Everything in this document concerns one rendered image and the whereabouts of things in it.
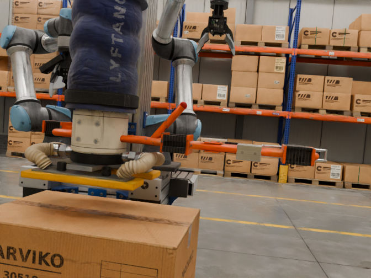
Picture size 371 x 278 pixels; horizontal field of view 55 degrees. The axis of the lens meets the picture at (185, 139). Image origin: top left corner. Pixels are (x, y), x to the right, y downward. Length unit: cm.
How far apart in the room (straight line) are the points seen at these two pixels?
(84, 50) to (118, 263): 59
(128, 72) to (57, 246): 52
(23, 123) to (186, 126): 73
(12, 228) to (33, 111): 78
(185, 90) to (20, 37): 82
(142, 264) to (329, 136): 915
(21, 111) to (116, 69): 75
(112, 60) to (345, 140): 921
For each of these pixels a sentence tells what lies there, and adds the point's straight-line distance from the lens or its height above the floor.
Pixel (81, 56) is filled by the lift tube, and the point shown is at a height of 141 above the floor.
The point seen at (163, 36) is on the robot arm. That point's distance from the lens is 174.
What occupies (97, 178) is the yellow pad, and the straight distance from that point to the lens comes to 102.
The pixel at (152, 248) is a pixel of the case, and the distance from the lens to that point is 92.
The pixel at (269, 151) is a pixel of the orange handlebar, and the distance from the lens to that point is 102.
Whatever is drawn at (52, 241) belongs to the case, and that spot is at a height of 91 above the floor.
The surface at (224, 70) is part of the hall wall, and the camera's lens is 964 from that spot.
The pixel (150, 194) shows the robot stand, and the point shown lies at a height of 93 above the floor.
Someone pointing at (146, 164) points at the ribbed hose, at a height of 112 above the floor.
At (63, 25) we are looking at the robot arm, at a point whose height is 158.
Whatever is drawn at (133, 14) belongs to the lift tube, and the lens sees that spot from 111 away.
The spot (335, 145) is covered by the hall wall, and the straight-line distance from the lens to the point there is 997.
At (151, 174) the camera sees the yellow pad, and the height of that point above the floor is 107.
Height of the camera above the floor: 125
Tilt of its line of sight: 3 degrees down
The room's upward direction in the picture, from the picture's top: 4 degrees clockwise
